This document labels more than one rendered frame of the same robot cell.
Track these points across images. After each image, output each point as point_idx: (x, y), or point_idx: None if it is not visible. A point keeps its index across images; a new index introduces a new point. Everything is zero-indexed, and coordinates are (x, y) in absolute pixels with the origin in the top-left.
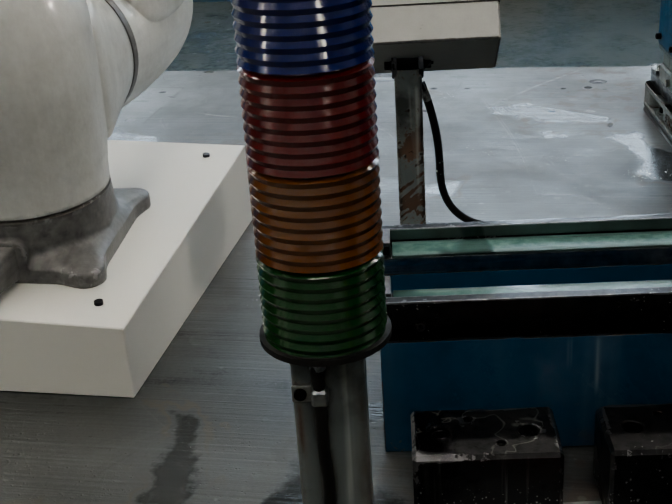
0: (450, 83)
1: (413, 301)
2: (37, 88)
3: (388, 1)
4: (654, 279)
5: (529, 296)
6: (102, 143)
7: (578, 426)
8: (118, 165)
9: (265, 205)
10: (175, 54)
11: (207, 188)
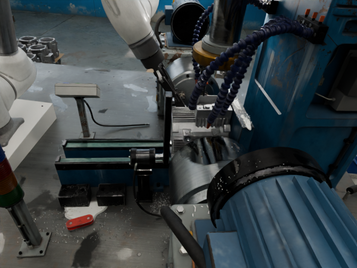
0: (118, 75)
1: (61, 163)
2: None
3: (71, 85)
4: (120, 152)
5: (85, 162)
6: (5, 114)
7: (100, 183)
8: (20, 108)
9: None
10: (31, 84)
11: (39, 117)
